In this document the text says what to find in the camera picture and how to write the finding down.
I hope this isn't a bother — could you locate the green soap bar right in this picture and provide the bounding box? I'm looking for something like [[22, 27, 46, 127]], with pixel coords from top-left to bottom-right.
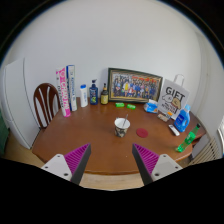
[[127, 104, 136, 110]]

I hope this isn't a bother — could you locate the white radiator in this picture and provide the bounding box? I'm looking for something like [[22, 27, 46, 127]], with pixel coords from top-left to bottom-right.
[[190, 137, 222, 165]]

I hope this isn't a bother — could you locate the red round coaster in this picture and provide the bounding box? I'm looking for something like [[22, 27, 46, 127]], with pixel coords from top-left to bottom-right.
[[136, 128, 148, 138]]

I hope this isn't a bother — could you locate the white refrigerator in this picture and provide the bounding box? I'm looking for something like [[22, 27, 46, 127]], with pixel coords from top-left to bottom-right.
[[0, 59, 39, 149]]

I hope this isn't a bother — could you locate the yellow dark pump bottle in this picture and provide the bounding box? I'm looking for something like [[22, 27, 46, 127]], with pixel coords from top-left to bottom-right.
[[101, 83, 109, 105]]

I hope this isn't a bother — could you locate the blue detergent bottle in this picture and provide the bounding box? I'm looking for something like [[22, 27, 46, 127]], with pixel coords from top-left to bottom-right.
[[174, 104, 190, 132]]

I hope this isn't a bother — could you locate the pink white tall box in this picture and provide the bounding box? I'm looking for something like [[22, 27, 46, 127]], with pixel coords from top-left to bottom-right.
[[56, 67, 70, 117]]

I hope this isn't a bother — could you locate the white remote control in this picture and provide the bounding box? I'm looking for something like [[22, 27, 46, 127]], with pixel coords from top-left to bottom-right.
[[168, 125, 180, 136]]

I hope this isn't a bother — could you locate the brown wooden chair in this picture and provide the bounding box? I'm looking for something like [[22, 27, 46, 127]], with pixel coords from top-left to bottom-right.
[[33, 83, 61, 129]]

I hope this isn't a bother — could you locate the white gift paper bag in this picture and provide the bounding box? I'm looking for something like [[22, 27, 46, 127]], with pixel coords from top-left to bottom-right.
[[158, 74, 190, 119]]

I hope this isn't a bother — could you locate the blue tissue pack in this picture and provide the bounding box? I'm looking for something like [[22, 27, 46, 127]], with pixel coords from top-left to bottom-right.
[[144, 100, 158, 113]]

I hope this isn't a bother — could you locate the white patterned cup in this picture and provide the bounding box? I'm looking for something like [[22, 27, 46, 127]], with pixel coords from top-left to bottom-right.
[[114, 118, 130, 137]]

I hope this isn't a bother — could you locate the metal spoon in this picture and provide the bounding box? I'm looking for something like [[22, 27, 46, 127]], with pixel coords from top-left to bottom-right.
[[122, 114, 128, 128]]

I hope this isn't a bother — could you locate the framed group photo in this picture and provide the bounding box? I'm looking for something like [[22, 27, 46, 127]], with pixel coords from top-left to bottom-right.
[[108, 68, 163, 103]]

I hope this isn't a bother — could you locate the green plastic soda bottle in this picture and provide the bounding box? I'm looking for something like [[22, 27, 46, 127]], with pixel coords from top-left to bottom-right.
[[176, 124, 201, 152]]

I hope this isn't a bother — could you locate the white lotion bottle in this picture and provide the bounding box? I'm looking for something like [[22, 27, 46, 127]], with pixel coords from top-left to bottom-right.
[[80, 84, 88, 107]]

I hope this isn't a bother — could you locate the dark blue pump bottle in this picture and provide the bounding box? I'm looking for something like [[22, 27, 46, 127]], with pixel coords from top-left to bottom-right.
[[89, 80, 98, 105]]

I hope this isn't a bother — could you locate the small snack packet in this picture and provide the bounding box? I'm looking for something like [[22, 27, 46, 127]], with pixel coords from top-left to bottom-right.
[[157, 114, 169, 122]]

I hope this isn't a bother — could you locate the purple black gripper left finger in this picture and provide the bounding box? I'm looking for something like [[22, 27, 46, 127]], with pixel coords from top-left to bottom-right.
[[42, 143, 91, 185]]

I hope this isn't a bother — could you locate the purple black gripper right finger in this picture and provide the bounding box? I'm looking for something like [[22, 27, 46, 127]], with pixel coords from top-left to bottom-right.
[[132, 143, 182, 185]]

